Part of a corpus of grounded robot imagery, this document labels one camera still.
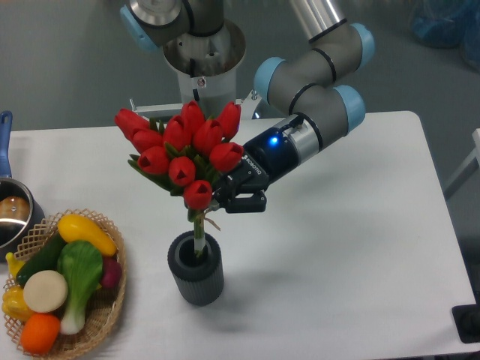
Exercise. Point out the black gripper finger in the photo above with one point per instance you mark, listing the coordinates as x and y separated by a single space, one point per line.
232 204

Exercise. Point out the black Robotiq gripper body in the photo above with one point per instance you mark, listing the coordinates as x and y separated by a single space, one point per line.
267 157

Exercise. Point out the red tulip bouquet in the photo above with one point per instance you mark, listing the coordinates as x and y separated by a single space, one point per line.
185 156

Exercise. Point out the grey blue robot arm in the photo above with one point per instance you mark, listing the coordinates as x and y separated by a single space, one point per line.
317 110

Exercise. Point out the dark grey ribbed vase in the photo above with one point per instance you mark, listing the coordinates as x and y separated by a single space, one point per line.
200 281

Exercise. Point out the purple red radish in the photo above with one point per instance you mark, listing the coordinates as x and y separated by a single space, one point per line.
112 273

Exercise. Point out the green bok choy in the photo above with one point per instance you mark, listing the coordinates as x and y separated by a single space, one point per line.
81 265

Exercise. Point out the woven wicker basket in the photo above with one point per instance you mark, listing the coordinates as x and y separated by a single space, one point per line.
103 308

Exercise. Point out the yellow squash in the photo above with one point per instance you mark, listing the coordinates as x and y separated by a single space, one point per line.
75 227

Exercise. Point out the dark green cucumber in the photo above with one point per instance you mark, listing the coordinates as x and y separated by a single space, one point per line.
45 258

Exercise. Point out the blue plastic bag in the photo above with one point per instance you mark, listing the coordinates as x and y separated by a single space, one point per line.
447 25

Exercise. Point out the round cream bun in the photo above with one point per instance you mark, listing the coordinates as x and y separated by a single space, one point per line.
45 291

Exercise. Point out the black device at edge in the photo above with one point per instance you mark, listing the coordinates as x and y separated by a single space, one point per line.
466 318

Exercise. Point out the orange fruit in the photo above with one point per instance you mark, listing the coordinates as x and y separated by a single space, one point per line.
39 333

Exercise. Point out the yellow bell pepper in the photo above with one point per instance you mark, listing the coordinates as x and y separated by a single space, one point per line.
14 305

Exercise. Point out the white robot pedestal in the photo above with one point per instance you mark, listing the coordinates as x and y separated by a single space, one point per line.
206 70

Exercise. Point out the white frame at right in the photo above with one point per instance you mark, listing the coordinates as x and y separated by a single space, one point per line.
465 170

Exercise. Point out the blue handled saucepan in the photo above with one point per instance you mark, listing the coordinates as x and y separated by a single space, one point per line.
19 209

